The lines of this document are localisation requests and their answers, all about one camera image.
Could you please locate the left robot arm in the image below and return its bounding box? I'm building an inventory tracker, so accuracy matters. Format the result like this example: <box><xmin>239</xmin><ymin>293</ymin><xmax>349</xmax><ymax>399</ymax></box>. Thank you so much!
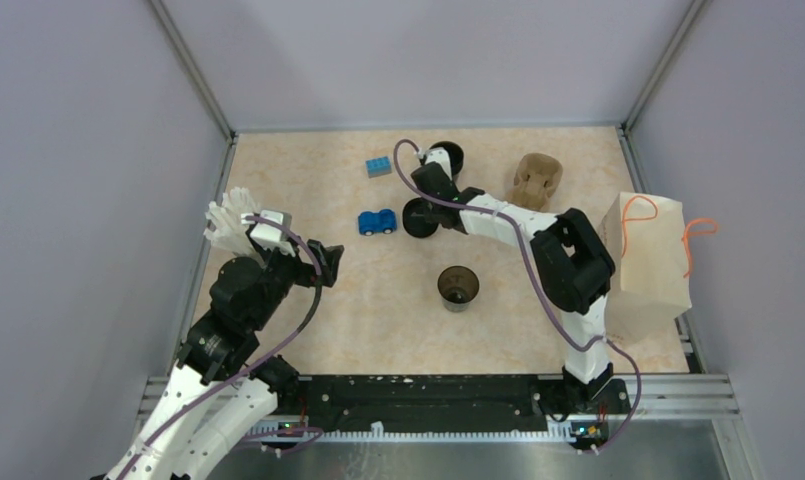
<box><xmin>104</xmin><ymin>240</ymin><xmax>344</xmax><ymax>479</ymax></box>

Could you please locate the white straws bundle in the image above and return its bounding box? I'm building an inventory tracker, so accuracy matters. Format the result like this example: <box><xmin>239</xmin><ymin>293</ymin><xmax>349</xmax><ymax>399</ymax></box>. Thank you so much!
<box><xmin>203</xmin><ymin>187</ymin><xmax>261</xmax><ymax>256</ymax></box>

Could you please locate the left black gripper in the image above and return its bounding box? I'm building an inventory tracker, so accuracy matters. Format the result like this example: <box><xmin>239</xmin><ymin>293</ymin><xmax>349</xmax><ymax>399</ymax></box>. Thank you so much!
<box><xmin>248</xmin><ymin>234</ymin><xmax>344</xmax><ymax>330</ymax></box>

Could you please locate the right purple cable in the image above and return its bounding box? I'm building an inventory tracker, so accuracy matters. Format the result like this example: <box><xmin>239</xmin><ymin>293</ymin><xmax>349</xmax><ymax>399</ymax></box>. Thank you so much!
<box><xmin>392</xmin><ymin>139</ymin><xmax>643</xmax><ymax>455</ymax></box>

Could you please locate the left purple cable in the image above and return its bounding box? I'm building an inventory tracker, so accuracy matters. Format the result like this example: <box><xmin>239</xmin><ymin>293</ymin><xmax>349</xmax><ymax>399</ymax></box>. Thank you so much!
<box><xmin>113</xmin><ymin>213</ymin><xmax>325</xmax><ymax>480</ymax></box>

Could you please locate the purple cable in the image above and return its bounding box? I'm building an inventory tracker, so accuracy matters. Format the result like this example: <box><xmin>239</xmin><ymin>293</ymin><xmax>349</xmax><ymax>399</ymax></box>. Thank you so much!
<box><xmin>113</xmin><ymin>213</ymin><xmax>325</xmax><ymax>480</ymax></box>
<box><xmin>392</xmin><ymin>139</ymin><xmax>643</xmax><ymax>455</ymax></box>

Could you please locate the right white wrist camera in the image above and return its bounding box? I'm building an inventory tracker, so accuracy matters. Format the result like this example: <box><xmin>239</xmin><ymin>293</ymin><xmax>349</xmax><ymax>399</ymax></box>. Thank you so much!
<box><xmin>417</xmin><ymin>147</ymin><xmax>453</xmax><ymax>178</ymax></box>

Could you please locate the brown cardboard cup carrier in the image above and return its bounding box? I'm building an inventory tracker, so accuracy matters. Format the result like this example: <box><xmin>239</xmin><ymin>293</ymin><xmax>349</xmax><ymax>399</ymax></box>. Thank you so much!
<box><xmin>506</xmin><ymin>153</ymin><xmax>563</xmax><ymax>212</ymax></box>

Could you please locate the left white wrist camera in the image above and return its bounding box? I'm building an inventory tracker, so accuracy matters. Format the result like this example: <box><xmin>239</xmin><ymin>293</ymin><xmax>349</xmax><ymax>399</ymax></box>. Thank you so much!
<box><xmin>240</xmin><ymin>209</ymin><xmax>296</xmax><ymax>257</ymax></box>

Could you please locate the single black coffee cup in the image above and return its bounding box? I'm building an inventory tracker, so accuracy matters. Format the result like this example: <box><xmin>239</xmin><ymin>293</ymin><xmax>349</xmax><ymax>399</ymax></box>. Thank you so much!
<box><xmin>437</xmin><ymin>265</ymin><xmax>480</xmax><ymax>313</ymax></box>

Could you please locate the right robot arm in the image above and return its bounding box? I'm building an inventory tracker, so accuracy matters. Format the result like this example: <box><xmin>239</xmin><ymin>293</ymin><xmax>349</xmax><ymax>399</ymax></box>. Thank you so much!
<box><xmin>403</xmin><ymin>163</ymin><xmax>615</xmax><ymax>412</ymax></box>

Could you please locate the black cup lid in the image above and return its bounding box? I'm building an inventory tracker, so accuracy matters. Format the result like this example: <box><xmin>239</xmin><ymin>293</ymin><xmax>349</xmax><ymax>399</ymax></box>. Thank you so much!
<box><xmin>402</xmin><ymin>198</ymin><xmax>439</xmax><ymax>239</ymax></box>

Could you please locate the blue toy car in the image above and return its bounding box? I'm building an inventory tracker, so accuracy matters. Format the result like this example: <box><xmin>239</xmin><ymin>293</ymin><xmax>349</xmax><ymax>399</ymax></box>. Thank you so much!
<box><xmin>357</xmin><ymin>209</ymin><xmax>398</xmax><ymax>236</ymax></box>

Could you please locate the blue toy brick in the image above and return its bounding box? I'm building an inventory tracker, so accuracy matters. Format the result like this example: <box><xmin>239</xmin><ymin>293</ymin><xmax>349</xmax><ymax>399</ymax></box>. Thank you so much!
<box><xmin>365</xmin><ymin>156</ymin><xmax>393</xmax><ymax>178</ymax></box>

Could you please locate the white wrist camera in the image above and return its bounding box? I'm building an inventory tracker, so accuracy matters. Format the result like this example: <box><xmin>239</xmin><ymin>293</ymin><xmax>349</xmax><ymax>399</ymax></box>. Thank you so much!
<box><xmin>240</xmin><ymin>209</ymin><xmax>296</xmax><ymax>257</ymax></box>
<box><xmin>417</xmin><ymin>147</ymin><xmax>453</xmax><ymax>178</ymax></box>

